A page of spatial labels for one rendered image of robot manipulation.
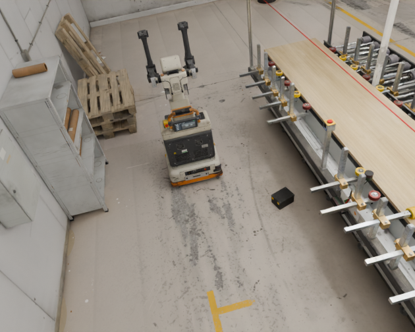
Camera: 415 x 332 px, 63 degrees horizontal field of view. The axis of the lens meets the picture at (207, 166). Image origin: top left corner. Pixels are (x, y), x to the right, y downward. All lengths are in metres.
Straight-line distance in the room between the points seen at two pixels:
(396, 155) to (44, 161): 3.18
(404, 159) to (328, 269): 1.16
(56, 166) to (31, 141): 0.35
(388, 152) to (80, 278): 3.07
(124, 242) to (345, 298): 2.20
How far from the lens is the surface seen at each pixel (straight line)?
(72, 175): 3.74
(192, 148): 3.78
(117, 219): 4.01
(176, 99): 3.84
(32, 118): 3.37
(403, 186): 2.91
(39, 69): 3.70
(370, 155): 3.10
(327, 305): 3.24
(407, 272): 2.80
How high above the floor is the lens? 2.92
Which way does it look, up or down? 43 degrees down
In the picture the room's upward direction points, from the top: 10 degrees counter-clockwise
